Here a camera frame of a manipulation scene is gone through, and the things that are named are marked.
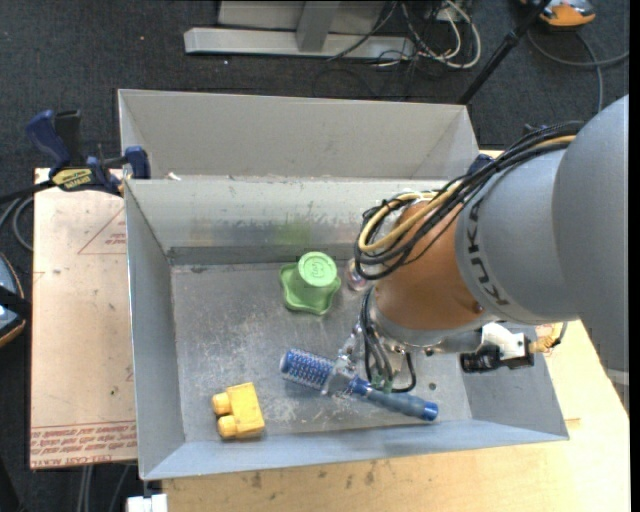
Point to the green plastic cup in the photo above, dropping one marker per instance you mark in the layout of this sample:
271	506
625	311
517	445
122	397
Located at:
310	285

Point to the black cylinder on white bracket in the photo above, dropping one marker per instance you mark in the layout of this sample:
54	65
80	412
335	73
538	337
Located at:
502	345

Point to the brown cardboard board, red print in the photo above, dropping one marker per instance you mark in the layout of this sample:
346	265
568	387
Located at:
75	310

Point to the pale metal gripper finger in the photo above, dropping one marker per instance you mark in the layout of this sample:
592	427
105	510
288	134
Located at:
348	354
340	384

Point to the yellow toy block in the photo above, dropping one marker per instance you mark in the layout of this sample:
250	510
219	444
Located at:
242	407

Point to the clear glass thing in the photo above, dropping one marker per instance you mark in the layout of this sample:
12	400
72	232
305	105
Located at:
356	280

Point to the blue hair brush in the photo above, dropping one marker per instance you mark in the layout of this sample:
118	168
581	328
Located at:
305	367

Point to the grey metal bin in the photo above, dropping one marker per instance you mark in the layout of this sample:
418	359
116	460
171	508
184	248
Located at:
235	320

